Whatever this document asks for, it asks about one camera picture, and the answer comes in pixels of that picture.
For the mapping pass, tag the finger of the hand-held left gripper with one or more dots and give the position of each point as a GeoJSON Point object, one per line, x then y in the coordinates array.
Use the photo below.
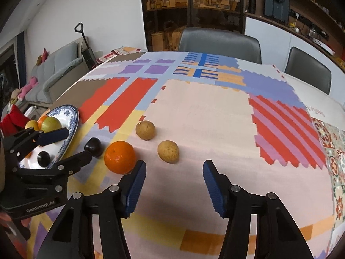
{"type": "Point", "coordinates": [80, 160]}
{"type": "Point", "coordinates": [52, 137]}

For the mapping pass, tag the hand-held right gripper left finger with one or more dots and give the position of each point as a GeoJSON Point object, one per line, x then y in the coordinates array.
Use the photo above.
{"type": "Point", "coordinates": [134, 191]}

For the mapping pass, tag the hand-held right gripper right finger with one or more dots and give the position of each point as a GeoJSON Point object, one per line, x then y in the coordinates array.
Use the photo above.
{"type": "Point", "coordinates": [215, 191]}

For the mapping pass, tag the yellow pear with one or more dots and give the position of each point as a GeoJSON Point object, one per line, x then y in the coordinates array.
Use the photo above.
{"type": "Point", "coordinates": [50, 124]}

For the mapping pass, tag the orange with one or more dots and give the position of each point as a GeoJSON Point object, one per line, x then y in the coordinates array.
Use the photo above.
{"type": "Point", "coordinates": [43, 119]}
{"type": "Point", "coordinates": [120, 157]}

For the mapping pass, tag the dark plum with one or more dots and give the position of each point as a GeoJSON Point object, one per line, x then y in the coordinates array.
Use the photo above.
{"type": "Point", "coordinates": [43, 158]}

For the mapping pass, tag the blue patterned white plate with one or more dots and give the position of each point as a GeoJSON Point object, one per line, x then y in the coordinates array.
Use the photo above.
{"type": "Point", "coordinates": [68, 118]}

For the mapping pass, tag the olive brown pear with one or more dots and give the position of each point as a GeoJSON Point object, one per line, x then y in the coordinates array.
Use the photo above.
{"type": "Point", "coordinates": [31, 124]}

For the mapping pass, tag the brown kiwi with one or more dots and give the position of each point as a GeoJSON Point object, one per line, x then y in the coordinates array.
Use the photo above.
{"type": "Point", "coordinates": [145, 130]}
{"type": "Point", "coordinates": [168, 151]}

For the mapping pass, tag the red cloth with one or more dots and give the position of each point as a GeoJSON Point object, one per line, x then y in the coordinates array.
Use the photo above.
{"type": "Point", "coordinates": [12, 120]}

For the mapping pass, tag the pink plush toy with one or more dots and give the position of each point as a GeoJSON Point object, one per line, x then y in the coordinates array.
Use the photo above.
{"type": "Point", "coordinates": [28, 86]}

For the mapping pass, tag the grey sofa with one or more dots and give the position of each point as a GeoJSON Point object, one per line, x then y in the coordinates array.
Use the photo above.
{"type": "Point", "coordinates": [51, 70]}

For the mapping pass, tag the colourful patchwork tablecloth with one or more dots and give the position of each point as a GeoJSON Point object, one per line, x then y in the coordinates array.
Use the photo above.
{"type": "Point", "coordinates": [202, 113]}

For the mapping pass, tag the red plush toy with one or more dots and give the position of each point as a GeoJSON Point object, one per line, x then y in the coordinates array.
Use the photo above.
{"type": "Point", "coordinates": [43, 55]}

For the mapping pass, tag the black upright vacuum cleaner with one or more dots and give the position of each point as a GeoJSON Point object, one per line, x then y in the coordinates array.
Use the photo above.
{"type": "Point", "coordinates": [87, 51]}

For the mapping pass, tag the folded striped cloth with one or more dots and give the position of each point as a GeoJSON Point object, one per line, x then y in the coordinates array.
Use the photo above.
{"type": "Point", "coordinates": [126, 50]}

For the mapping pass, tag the tile patterned cloth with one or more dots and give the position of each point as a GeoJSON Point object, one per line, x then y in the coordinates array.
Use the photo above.
{"type": "Point", "coordinates": [334, 162]}

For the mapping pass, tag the grey chair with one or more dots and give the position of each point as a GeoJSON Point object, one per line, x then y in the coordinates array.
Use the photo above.
{"type": "Point", "coordinates": [218, 43]}
{"type": "Point", "coordinates": [307, 70]}

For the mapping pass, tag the dark glass cabinet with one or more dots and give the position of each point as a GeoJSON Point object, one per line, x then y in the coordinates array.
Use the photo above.
{"type": "Point", "coordinates": [188, 8]}

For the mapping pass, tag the black thermos bottle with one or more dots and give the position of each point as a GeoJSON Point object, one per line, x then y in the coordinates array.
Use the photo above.
{"type": "Point", "coordinates": [251, 4]}

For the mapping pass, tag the black wall appliance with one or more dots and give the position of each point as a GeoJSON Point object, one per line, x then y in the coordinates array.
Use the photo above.
{"type": "Point", "coordinates": [276, 4]}

